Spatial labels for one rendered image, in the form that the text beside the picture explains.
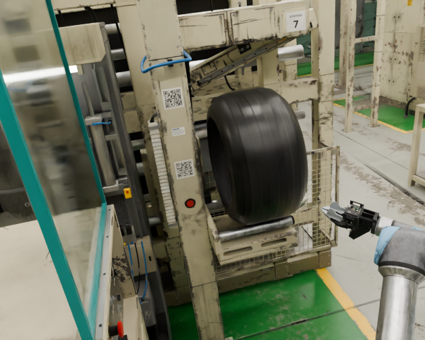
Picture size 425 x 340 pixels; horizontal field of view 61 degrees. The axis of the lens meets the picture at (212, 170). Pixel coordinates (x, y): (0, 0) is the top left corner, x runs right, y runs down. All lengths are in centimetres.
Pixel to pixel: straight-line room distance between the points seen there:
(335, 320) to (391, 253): 141
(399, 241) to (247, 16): 108
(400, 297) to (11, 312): 92
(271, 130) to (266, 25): 54
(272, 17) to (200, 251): 108
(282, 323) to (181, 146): 141
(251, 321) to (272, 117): 145
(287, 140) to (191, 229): 58
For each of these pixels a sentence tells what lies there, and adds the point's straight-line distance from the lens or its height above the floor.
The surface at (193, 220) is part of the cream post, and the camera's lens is 159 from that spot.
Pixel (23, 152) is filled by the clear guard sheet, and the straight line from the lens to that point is 57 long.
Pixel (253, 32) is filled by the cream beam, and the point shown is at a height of 168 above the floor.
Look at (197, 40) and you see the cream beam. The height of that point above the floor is 168.
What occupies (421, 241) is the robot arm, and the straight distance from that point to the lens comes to 113.
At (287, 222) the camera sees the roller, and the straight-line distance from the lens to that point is 164.
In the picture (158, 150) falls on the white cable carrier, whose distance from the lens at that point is 144.
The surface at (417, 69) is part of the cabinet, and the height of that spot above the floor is 68.
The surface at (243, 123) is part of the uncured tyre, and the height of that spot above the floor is 140.
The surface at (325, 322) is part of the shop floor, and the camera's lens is 246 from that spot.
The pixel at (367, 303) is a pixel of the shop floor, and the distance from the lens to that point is 261.
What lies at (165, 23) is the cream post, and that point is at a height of 177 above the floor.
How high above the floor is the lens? 180
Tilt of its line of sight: 24 degrees down
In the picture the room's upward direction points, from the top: 7 degrees counter-clockwise
